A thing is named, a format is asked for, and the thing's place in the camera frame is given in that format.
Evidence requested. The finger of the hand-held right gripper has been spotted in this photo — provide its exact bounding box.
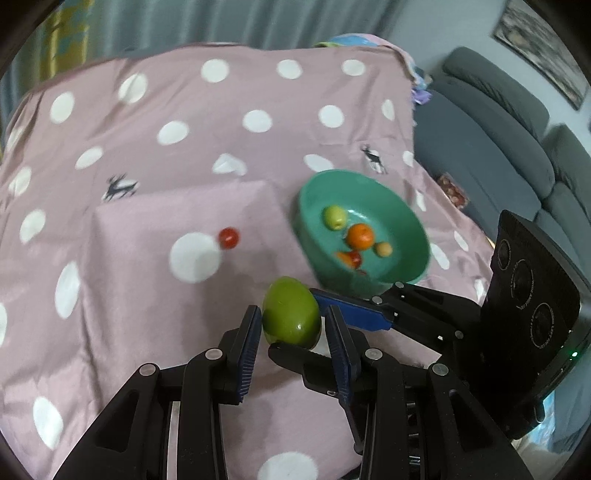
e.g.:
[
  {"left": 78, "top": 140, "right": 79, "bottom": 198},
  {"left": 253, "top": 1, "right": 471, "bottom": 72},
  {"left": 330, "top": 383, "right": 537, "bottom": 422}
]
[
  {"left": 268, "top": 342, "right": 343, "bottom": 394},
  {"left": 308, "top": 281, "right": 483, "bottom": 358}
]

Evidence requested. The green mango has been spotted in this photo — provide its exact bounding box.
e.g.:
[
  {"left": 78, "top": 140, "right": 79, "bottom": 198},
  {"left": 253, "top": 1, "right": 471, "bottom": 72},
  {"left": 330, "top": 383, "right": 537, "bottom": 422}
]
[{"left": 262, "top": 276, "right": 321, "bottom": 347}]

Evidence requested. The orange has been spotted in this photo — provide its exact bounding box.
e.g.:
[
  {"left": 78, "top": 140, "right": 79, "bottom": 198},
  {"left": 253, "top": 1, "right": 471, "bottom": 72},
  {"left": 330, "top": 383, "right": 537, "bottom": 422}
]
[{"left": 346, "top": 223, "right": 375, "bottom": 250}]

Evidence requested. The colourful cloth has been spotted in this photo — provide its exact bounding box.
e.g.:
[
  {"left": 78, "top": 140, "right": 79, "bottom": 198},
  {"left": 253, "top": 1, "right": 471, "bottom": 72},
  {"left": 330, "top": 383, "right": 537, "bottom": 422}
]
[{"left": 314, "top": 33, "right": 435, "bottom": 107}]

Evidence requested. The small red patterned packet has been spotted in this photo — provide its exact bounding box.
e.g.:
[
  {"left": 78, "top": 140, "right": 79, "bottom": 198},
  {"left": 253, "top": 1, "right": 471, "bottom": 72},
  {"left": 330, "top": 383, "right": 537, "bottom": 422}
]
[{"left": 436, "top": 172, "right": 469, "bottom": 209}]

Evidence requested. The grey curtain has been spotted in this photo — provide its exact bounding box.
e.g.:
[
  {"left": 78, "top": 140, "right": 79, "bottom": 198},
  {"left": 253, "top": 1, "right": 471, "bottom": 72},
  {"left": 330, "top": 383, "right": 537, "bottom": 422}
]
[{"left": 0, "top": 0, "right": 402, "bottom": 116}]

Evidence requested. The yellow patterned curtain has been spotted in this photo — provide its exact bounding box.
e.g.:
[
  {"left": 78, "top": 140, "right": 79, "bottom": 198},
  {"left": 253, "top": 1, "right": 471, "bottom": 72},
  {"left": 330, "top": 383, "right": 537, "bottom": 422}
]
[{"left": 39, "top": 0, "right": 90, "bottom": 84}]

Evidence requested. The grey sofa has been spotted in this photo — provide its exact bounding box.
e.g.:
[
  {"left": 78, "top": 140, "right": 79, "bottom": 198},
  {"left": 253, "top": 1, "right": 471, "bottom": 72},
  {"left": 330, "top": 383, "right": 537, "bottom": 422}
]
[{"left": 411, "top": 46, "right": 591, "bottom": 287}]

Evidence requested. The teal bowl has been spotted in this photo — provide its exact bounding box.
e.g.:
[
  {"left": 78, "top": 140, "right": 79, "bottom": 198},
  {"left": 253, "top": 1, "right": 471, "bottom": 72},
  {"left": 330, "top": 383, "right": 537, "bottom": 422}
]
[{"left": 298, "top": 169, "right": 431, "bottom": 297}]

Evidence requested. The pink polka dot blanket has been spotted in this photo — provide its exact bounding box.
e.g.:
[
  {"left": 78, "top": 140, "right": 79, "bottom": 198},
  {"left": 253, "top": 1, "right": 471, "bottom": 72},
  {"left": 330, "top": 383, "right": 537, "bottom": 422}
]
[{"left": 0, "top": 32, "right": 499, "bottom": 480}]

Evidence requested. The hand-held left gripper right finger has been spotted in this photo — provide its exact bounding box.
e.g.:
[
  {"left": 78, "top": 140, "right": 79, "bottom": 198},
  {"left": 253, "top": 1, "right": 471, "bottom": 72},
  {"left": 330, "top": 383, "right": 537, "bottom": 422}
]
[{"left": 323, "top": 305, "right": 534, "bottom": 480}]

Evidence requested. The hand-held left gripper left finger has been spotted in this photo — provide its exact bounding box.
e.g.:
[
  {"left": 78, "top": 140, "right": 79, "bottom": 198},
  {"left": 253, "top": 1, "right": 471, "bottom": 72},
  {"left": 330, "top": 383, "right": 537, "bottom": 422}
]
[{"left": 53, "top": 305, "right": 264, "bottom": 480}]

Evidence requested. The framed wall picture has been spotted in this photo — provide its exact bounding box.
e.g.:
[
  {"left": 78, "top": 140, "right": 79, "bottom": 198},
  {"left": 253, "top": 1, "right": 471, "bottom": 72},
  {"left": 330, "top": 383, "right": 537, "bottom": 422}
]
[{"left": 493, "top": 0, "right": 589, "bottom": 110}]

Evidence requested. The small green apple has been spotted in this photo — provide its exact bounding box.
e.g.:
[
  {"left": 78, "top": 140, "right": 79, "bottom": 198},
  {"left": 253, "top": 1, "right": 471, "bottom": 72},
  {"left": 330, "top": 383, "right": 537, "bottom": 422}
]
[{"left": 322, "top": 205, "right": 348, "bottom": 231}]

